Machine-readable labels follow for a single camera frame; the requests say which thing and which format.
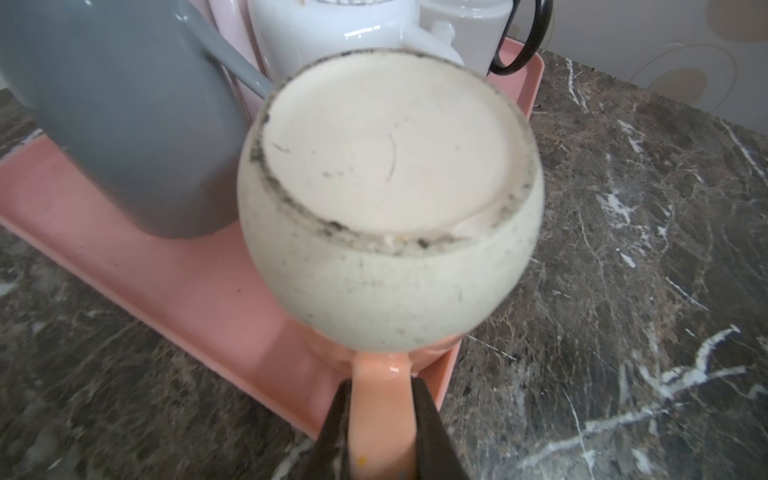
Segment peach cream speckled mug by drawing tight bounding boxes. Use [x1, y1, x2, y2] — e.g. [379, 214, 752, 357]
[237, 49, 544, 479]

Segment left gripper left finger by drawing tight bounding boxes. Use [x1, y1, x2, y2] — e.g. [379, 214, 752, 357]
[299, 379, 352, 480]

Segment pink mug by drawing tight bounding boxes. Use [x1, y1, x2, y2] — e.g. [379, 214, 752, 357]
[189, 0, 263, 122]

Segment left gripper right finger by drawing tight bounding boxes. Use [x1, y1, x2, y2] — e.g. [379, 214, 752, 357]
[411, 377, 469, 480]

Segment white mug black rim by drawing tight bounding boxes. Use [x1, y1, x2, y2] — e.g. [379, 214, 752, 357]
[420, 0, 516, 76]

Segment small grey mug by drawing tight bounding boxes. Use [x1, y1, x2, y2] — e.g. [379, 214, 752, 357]
[1, 1, 273, 238]

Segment white ceramic mug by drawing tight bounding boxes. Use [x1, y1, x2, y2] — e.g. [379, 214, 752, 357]
[247, 0, 463, 83]

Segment pink plastic tray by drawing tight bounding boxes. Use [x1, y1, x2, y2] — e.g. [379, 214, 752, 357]
[0, 37, 546, 439]

